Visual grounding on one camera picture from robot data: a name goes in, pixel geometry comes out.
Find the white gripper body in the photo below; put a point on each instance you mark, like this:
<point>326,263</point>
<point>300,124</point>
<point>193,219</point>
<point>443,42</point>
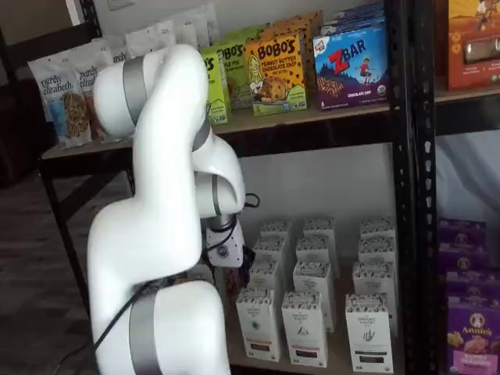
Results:
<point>224,250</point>

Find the white granola bag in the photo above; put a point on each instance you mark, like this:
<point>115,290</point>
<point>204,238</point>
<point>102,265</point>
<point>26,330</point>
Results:
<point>180,35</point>
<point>197,27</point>
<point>211,19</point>

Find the green Bobo's apple pie box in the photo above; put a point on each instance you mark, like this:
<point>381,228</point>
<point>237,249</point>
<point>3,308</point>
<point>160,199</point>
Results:
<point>218,90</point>
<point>250,33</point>
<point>238,78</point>

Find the purple blue ZBar box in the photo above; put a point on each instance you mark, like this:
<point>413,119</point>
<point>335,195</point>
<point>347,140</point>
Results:
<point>359,9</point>
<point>351,78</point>
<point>351,24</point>

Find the white tea box yellow strip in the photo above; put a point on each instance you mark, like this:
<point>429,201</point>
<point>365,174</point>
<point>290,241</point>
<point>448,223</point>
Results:
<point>271,250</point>
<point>258,332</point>
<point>277,231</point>
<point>267,275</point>

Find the yellow Bobo's peanut butter box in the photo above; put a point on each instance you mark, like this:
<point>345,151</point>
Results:
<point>273,78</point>
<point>289,28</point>
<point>304,16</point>

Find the white tea box dark strip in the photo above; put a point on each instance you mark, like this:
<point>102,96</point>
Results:
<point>377,250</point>
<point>377,228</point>
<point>369,336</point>
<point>373,279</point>

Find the black metal shelf frame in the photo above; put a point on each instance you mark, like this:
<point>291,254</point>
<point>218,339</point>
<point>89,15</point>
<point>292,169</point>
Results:
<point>426,234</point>
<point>312,136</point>

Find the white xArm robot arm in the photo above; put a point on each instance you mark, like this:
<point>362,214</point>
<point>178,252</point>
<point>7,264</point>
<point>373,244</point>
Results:
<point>156,195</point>

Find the white plastic sheet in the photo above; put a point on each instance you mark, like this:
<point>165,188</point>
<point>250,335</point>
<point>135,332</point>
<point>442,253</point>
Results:
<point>468,176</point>

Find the orange snack box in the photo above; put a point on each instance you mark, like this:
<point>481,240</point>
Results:
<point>468,39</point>

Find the white tea box pink strip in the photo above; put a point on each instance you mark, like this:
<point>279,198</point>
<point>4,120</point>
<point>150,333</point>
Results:
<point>316,279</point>
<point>304,332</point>
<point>316,250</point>
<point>320,228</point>

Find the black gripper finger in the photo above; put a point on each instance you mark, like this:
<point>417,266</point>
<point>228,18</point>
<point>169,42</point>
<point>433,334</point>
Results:
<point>248,259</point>

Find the granola bag blue label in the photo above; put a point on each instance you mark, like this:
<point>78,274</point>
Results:
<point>62,101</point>

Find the purple Annie's snack box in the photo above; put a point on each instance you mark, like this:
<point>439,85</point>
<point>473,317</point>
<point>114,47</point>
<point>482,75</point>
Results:
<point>461,232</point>
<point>472,285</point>
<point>465,259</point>
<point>472,340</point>

